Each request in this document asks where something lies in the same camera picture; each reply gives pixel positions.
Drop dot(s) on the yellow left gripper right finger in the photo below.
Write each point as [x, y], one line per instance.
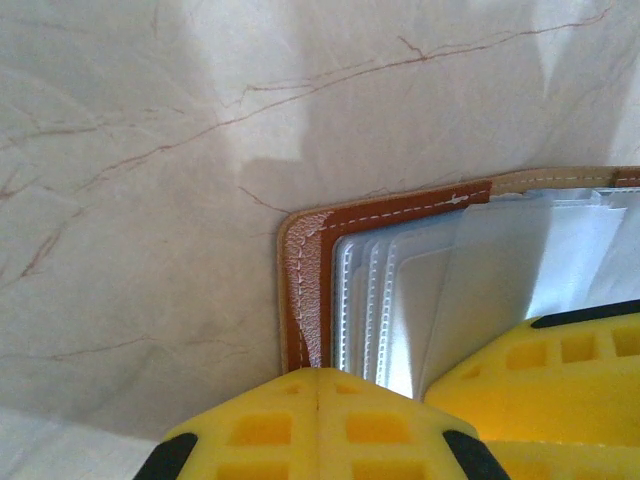
[560, 390]

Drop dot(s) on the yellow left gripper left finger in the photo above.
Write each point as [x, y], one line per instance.
[320, 430]

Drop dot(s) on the brown leather card holder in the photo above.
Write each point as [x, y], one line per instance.
[400, 280]

